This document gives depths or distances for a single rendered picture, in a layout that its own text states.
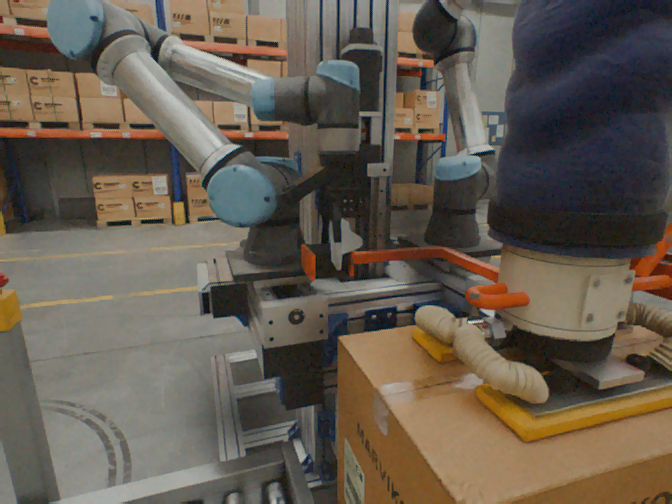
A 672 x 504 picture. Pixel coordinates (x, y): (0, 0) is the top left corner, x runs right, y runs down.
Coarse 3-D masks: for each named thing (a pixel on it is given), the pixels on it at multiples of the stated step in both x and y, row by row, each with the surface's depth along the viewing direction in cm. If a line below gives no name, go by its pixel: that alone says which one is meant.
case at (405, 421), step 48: (384, 336) 75; (624, 336) 74; (384, 384) 59; (432, 384) 59; (384, 432) 56; (432, 432) 49; (480, 432) 49; (576, 432) 49; (624, 432) 49; (384, 480) 58; (432, 480) 44; (480, 480) 42; (528, 480) 42; (576, 480) 42; (624, 480) 45
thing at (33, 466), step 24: (0, 312) 78; (0, 336) 80; (0, 360) 81; (24, 360) 85; (0, 384) 82; (24, 384) 84; (0, 408) 83; (24, 408) 85; (0, 432) 84; (24, 432) 86; (24, 456) 87; (48, 456) 93; (24, 480) 89; (48, 480) 92
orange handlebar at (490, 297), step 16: (368, 256) 78; (384, 256) 79; (400, 256) 80; (416, 256) 81; (432, 256) 82; (448, 256) 80; (464, 256) 76; (480, 272) 70; (496, 272) 67; (480, 288) 59; (496, 288) 59; (640, 288) 63; (656, 288) 64; (480, 304) 55; (496, 304) 55; (512, 304) 55
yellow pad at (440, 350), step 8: (416, 336) 71; (424, 336) 70; (432, 336) 69; (424, 344) 68; (432, 344) 67; (440, 344) 67; (448, 344) 66; (432, 352) 66; (440, 352) 64; (448, 352) 64; (440, 360) 64; (448, 360) 64
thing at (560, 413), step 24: (624, 360) 61; (648, 360) 56; (480, 384) 55; (552, 384) 53; (576, 384) 54; (624, 384) 54; (648, 384) 55; (504, 408) 50; (528, 408) 49; (552, 408) 49; (576, 408) 50; (600, 408) 50; (624, 408) 51; (648, 408) 52; (528, 432) 46; (552, 432) 48
